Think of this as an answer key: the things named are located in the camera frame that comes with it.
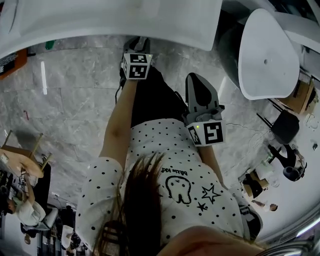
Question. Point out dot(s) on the green plastic object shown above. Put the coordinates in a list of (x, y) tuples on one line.
[(50, 44)]

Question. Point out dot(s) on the orange sofa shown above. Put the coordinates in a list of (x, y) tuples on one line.
[(21, 62)]

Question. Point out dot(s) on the white vanity cabinet with sink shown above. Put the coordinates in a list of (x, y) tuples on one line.
[(100, 20)]

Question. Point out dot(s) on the small red object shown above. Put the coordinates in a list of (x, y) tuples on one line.
[(25, 115)]

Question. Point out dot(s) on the wooden stool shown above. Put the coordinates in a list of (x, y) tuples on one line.
[(22, 162)]

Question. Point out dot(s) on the black chair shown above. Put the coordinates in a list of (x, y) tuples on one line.
[(286, 127)]

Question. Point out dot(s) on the large cardboard box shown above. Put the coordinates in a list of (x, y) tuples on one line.
[(303, 97)]

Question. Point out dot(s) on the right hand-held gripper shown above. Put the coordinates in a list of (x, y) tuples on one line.
[(212, 132)]

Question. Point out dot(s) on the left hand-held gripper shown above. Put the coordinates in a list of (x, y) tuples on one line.
[(137, 71)]

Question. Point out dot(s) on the person's left forearm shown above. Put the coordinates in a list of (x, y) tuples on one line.
[(120, 120)]

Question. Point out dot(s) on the person's face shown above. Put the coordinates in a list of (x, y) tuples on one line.
[(207, 243)]

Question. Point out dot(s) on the person's right forearm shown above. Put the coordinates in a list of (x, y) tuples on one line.
[(211, 160)]

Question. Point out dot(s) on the white bathtub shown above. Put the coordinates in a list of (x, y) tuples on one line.
[(267, 37)]

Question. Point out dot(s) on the black trousers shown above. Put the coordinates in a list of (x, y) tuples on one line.
[(155, 100)]

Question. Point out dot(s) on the person in white dotted shirt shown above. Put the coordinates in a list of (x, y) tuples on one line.
[(160, 140)]

